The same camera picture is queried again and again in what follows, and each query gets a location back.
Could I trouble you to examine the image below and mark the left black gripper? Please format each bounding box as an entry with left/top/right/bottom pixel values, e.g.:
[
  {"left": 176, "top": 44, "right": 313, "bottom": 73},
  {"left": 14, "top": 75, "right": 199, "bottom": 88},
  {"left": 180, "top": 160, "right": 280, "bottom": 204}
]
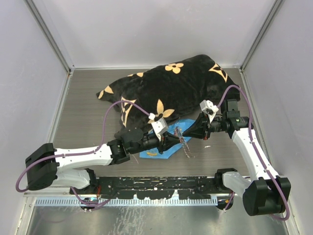
[{"left": 130, "top": 131, "right": 180, "bottom": 155}]

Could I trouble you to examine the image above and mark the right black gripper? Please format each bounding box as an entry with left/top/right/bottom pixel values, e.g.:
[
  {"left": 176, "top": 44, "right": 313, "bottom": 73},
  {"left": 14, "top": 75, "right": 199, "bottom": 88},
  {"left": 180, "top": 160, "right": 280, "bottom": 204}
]
[{"left": 182, "top": 110, "right": 226, "bottom": 141}]

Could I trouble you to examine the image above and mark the large metal keyring with rings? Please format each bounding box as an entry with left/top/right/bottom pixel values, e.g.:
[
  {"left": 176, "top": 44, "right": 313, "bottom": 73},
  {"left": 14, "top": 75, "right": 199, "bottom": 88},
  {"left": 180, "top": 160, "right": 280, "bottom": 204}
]
[{"left": 174, "top": 126, "right": 193, "bottom": 158}]

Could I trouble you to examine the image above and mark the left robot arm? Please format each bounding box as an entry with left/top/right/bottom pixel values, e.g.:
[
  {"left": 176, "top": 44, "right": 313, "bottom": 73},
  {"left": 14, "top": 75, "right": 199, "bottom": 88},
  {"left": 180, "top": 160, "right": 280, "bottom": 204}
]
[{"left": 25, "top": 129, "right": 180, "bottom": 194}]

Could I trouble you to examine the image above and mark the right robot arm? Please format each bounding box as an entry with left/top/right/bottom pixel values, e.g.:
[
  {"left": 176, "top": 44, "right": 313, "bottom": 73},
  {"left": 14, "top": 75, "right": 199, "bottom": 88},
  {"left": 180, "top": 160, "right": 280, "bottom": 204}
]
[{"left": 183, "top": 99, "right": 291, "bottom": 216}]

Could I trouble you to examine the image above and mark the blue cartoon print cloth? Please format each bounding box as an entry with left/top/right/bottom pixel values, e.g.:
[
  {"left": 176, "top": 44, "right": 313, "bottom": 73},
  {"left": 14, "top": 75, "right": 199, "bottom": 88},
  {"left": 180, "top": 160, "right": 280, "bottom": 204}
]
[{"left": 139, "top": 118, "right": 195, "bottom": 159}]

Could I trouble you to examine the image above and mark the black floral plush pillow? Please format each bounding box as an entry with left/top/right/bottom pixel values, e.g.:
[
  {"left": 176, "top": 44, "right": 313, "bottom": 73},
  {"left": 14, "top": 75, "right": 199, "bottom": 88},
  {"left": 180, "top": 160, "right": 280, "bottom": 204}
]
[{"left": 96, "top": 54, "right": 240, "bottom": 138}]

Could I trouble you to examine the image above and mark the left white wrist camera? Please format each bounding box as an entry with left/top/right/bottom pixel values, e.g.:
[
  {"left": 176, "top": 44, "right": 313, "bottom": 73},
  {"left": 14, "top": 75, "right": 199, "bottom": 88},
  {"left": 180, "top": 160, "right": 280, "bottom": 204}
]
[{"left": 151, "top": 117, "right": 168, "bottom": 141}]

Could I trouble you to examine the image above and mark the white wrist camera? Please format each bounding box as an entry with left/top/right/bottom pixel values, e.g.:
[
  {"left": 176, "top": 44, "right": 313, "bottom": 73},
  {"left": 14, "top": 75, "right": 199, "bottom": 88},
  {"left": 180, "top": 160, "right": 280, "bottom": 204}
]
[
  {"left": 200, "top": 100, "right": 219, "bottom": 123},
  {"left": 151, "top": 117, "right": 168, "bottom": 141}
]

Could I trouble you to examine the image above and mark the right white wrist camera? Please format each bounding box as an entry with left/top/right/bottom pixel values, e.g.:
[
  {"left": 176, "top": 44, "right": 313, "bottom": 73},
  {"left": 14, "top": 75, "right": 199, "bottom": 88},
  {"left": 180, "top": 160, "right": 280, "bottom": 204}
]
[{"left": 200, "top": 100, "right": 219, "bottom": 123}]

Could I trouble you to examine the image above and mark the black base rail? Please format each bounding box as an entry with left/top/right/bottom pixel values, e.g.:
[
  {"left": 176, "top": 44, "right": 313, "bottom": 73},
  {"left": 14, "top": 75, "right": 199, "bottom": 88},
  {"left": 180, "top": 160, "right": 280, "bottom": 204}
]
[{"left": 75, "top": 174, "right": 231, "bottom": 200}]

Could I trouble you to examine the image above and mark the white slotted cable duct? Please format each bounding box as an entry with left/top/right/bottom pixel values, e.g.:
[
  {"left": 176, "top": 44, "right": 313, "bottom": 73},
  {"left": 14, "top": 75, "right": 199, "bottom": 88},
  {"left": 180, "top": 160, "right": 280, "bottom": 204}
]
[{"left": 34, "top": 196, "right": 218, "bottom": 207}]

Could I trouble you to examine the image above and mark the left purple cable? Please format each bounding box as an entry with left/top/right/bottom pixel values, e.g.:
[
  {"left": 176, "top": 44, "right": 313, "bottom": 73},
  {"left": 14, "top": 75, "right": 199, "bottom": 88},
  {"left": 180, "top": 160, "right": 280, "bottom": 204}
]
[{"left": 15, "top": 100, "right": 156, "bottom": 211}]

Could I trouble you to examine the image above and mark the purple cable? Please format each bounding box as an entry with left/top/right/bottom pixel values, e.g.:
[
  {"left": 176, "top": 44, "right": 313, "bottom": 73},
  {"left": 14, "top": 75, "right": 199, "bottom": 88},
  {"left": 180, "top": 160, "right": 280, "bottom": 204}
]
[
  {"left": 216, "top": 85, "right": 291, "bottom": 222},
  {"left": 15, "top": 100, "right": 156, "bottom": 211}
]

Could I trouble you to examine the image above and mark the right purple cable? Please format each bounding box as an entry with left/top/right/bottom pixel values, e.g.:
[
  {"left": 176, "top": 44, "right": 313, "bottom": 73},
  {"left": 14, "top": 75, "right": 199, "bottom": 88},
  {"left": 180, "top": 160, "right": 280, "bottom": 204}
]
[{"left": 216, "top": 85, "right": 291, "bottom": 222}]

